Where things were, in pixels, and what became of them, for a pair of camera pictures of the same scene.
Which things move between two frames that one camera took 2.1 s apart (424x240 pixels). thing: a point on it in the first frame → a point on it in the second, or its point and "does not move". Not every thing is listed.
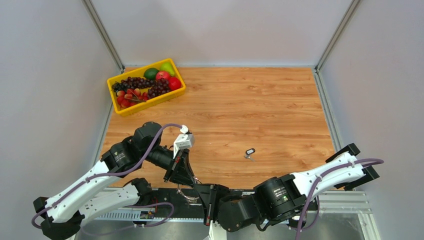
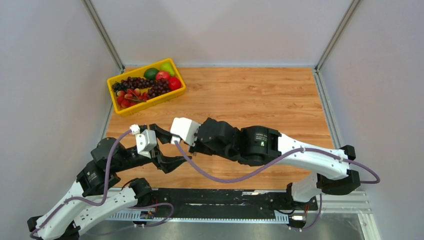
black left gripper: (180, 170) → (168, 163)
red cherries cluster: (130, 96) does not move
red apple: (174, 83) does not move
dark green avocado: (150, 73) does not move
